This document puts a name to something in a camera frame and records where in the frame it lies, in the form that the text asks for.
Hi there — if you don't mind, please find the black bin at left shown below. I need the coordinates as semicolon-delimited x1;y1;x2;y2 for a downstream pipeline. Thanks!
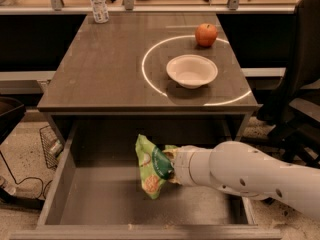
0;97;26;144

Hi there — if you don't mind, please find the green rice chip bag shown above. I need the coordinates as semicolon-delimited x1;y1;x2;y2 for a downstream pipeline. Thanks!
135;134;177;199

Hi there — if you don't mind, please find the red apple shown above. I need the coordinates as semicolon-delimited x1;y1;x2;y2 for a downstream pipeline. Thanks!
195;23;218;47

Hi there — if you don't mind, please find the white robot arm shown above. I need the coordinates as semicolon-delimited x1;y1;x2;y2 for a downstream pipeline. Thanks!
165;141;320;220

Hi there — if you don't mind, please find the black floor cable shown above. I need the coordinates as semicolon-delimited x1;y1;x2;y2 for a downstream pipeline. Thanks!
0;150;54;201

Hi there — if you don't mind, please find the black office chair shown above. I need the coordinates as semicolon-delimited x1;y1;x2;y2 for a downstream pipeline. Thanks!
242;0;320;169

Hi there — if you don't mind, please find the black wire basket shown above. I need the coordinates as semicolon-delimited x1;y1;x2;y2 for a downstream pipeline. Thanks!
39;126;63;170

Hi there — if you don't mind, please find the white paper bowl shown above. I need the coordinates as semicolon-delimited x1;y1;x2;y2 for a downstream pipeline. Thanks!
166;54;218;89

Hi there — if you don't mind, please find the clear plastic water bottle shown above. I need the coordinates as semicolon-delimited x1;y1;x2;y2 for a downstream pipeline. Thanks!
90;0;109;23

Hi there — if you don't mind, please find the grey wooden cabinet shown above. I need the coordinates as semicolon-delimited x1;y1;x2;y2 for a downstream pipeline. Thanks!
38;12;258;147

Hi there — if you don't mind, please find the open grey top drawer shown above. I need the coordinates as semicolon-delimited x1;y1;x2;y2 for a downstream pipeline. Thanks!
10;119;281;240

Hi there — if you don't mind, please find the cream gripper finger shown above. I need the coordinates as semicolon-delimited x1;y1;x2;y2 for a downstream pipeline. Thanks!
168;173;180;184
163;148;180;159

